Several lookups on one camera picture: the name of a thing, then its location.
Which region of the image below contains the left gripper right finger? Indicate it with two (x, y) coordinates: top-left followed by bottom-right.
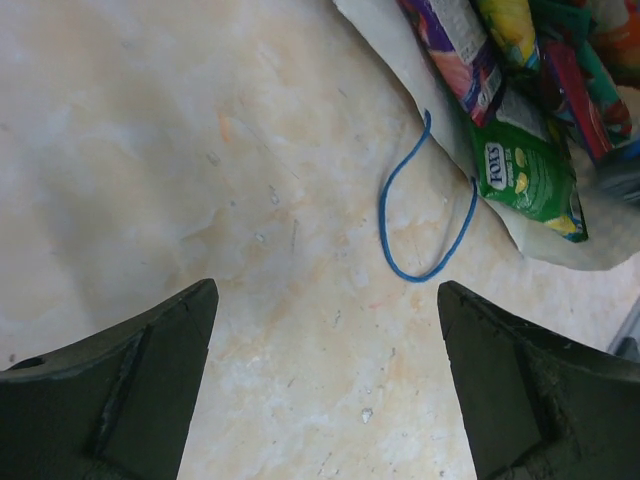
(437, 281), (639, 479)

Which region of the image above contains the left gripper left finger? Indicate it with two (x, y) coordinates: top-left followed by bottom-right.
(1, 279), (219, 479)

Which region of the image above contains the blue checkered paper bag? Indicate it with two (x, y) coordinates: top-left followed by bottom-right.
(334, 1), (639, 271)

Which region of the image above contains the green Fox's candy bag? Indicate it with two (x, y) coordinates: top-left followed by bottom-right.
(469, 118), (588, 243)

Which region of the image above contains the red teal snack packet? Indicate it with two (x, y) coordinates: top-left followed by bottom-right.
(531, 1), (639, 163)

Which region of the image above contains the purple snack packet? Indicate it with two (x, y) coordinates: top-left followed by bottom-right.
(399, 0), (504, 127)

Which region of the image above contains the yellow green snack packet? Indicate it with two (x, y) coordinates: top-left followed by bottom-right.
(475, 0), (540, 71)

